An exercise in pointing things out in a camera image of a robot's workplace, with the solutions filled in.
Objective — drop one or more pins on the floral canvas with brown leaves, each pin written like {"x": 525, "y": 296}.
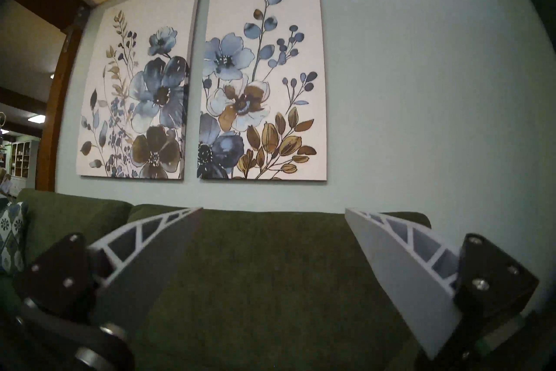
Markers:
{"x": 269, "y": 70}

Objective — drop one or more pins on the floral canvas with dark flower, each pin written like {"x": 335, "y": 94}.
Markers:
{"x": 143, "y": 83}

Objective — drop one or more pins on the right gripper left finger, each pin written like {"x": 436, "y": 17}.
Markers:
{"x": 139, "y": 270}

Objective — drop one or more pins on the brown wooden door frame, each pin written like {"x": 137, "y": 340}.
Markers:
{"x": 54, "y": 113}

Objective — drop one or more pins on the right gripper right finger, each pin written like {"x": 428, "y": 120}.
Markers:
{"x": 408, "y": 279}

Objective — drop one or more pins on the dark green fabric sofa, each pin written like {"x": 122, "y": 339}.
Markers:
{"x": 269, "y": 279}

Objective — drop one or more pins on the white display cabinet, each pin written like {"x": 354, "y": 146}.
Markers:
{"x": 24, "y": 159}

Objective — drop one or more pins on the ceiling light fixture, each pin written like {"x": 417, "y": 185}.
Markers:
{"x": 37, "y": 118}

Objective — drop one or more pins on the green white patterned cushion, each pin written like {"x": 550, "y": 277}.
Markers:
{"x": 11, "y": 235}

